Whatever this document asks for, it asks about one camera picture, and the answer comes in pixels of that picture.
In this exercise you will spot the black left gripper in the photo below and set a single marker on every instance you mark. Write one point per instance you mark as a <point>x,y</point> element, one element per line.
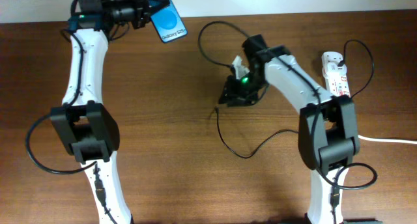
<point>141,0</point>

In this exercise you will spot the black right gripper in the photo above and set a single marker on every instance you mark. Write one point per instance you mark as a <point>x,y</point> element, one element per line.
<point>237,94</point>

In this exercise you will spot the blue Galaxy smartphone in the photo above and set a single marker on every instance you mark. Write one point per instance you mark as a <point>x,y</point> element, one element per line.
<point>169,24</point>

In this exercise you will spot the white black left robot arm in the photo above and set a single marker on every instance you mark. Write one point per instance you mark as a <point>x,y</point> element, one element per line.
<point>86,129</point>

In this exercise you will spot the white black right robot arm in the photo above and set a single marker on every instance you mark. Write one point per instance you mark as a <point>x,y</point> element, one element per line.
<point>327,129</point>

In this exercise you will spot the white USB charger adapter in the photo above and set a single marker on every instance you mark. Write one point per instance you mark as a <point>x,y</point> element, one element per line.
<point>333,69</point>

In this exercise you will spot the white power strip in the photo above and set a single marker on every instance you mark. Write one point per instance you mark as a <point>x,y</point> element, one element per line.
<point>337,85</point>

